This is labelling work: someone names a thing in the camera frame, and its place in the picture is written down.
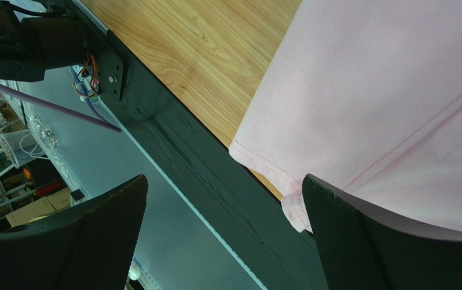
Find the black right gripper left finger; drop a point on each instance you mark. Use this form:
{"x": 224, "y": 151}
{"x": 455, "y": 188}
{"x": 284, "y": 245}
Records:
{"x": 86, "y": 246}

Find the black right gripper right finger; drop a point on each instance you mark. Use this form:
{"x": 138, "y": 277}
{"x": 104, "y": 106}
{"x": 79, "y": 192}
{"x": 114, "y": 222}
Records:
{"x": 364, "y": 246}

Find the pink t shirt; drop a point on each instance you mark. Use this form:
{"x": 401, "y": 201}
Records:
{"x": 366, "y": 96}

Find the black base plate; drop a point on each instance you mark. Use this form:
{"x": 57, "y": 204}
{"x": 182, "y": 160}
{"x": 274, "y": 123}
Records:
{"x": 279, "y": 256}

